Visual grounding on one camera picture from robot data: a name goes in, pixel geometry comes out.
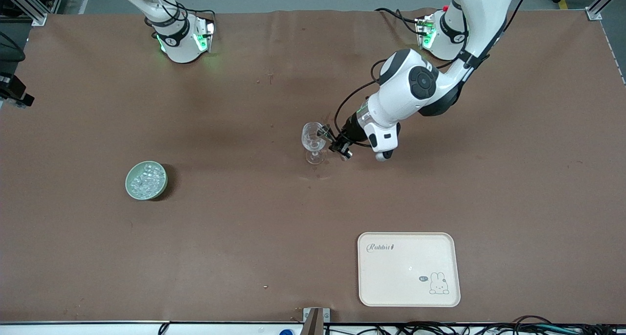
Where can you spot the cream rabbit print tray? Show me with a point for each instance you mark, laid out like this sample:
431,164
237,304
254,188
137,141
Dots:
401,276

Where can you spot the green ceramic bowl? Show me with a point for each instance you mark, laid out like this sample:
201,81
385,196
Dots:
129,189

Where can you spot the steel double jigger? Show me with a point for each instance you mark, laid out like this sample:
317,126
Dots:
324,131

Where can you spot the clear wine glass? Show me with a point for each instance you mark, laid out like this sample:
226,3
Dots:
310,143

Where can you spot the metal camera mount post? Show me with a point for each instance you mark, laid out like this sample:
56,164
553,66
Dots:
313,323

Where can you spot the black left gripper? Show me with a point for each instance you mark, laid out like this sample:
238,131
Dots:
350,129

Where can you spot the brown table cover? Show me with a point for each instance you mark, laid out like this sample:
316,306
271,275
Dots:
244,252

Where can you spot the clear ice cubes pile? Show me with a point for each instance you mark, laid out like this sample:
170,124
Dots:
146,178

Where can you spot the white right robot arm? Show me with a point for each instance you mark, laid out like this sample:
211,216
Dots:
181,46

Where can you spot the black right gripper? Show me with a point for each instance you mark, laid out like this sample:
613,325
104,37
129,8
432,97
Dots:
17,87

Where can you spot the aluminium frame profile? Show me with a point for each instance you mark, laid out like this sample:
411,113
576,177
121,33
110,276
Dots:
599,5
29,7

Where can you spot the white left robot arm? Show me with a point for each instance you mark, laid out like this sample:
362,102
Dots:
406,95

